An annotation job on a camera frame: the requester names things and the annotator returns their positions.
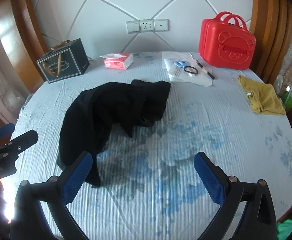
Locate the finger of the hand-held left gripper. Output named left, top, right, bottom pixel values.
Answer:
left=0, top=129, right=39, bottom=161
left=0, top=122, right=15, bottom=143

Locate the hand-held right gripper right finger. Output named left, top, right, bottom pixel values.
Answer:
left=193, top=151, right=278, bottom=240

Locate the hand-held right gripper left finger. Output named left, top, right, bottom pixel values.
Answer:
left=9, top=151, right=94, bottom=240

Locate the black garment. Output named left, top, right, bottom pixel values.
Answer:
left=56, top=79, right=172, bottom=188

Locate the dark gift box gold ribbon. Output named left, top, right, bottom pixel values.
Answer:
left=36, top=38, right=91, bottom=84

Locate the clear plastic bag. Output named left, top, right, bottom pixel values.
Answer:
left=161, top=51, right=213, bottom=88

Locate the mustard yellow cloth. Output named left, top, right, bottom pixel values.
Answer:
left=237, top=74, right=287, bottom=116

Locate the black and white pen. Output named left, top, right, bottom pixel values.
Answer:
left=196, top=61, right=215, bottom=80

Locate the green plastic item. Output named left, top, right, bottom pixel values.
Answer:
left=281, top=92, right=292, bottom=111

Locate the red tissue pack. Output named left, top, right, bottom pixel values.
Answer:
left=99, top=52, right=134, bottom=71

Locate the red bear carry case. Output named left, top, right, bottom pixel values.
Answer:
left=198, top=11, right=257, bottom=71

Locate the white padded headboard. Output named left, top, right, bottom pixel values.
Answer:
left=28, top=0, right=260, bottom=58

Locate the white power socket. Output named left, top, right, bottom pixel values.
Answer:
left=139, top=19, right=155, bottom=33

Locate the wooden bed frame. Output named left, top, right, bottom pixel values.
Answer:
left=9, top=0, right=292, bottom=94

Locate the black hair tie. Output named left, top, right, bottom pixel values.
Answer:
left=183, top=65, right=199, bottom=76

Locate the white round-hole wall socket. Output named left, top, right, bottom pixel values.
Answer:
left=154, top=18, right=169, bottom=32

